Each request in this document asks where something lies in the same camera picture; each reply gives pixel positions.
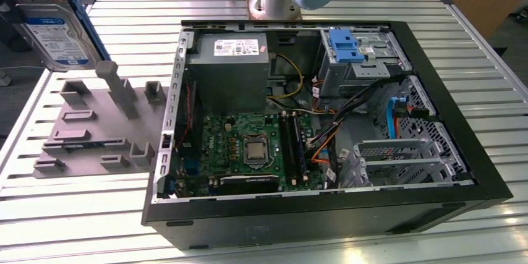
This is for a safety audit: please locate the hard disk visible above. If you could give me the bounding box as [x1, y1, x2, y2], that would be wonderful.
[3, 0, 112, 74]

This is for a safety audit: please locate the red orange power wire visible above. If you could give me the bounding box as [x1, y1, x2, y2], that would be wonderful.
[394, 104, 430, 141]

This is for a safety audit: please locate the metal disk bay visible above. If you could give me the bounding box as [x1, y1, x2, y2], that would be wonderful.
[346, 138, 471, 189]

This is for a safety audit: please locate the black mesh waste bin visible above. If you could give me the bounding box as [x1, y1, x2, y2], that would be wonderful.
[0, 10, 34, 52]

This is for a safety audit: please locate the grey parts rack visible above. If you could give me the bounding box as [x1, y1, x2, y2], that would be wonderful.
[32, 61, 170, 181]

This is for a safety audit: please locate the grey power supply unit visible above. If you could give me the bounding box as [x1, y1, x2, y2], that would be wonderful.
[187, 32, 272, 115]

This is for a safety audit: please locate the green motherboard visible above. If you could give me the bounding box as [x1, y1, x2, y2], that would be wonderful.
[171, 112, 331, 198]

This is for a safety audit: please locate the CPU socket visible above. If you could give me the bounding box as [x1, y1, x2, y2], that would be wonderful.
[240, 133, 276, 169]

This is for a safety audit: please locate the silver CPU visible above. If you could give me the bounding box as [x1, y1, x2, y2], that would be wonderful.
[246, 143, 270, 160]

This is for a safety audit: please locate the blue drive latch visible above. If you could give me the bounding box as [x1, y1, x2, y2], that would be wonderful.
[328, 30, 367, 63]

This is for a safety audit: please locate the black graphics card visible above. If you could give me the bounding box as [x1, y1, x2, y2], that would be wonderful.
[218, 173, 280, 195]

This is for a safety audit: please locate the black RAM stick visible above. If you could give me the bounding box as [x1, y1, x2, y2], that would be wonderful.
[288, 109, 310, 183]

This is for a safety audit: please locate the metal optical drive cage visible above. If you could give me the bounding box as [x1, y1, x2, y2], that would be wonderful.
[318, 27, 414, 98]

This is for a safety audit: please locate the black open PC case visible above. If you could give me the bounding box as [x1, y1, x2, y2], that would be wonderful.
[140, 19, 515, 249]

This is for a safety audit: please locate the black chair base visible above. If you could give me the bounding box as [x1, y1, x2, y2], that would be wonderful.
[511, 7, 528, 25]

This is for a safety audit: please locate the white floor cable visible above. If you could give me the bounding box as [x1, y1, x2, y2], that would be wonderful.
[0, 65, 46, 72]

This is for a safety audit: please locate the red yellow wire bundle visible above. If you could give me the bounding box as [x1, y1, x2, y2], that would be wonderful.
[310, 77, 338, 117]

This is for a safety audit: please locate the black cable bundle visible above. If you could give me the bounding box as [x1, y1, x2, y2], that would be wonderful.
[308, 74, 410, 150]

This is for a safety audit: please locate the blue data wire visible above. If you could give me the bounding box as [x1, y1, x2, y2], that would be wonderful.
[386, 95, 410, 140]

